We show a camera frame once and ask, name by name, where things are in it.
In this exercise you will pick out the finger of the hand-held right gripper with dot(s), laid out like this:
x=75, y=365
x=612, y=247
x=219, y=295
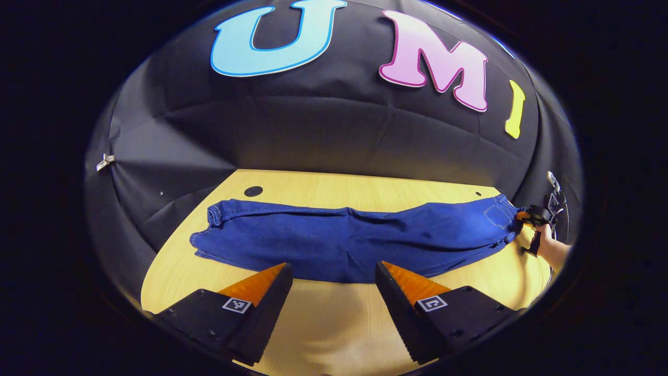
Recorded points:
x=536, y=215

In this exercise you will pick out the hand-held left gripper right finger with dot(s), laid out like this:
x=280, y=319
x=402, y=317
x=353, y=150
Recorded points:
x=399, y=318

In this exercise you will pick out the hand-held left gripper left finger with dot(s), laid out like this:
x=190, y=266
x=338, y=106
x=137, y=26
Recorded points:
x=266, y=316

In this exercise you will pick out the blue jeans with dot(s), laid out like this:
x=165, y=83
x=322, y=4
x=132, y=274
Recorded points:
x=339, y=240

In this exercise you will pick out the black backdrop cloth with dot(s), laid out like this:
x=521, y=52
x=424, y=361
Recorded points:
x=313, y=120

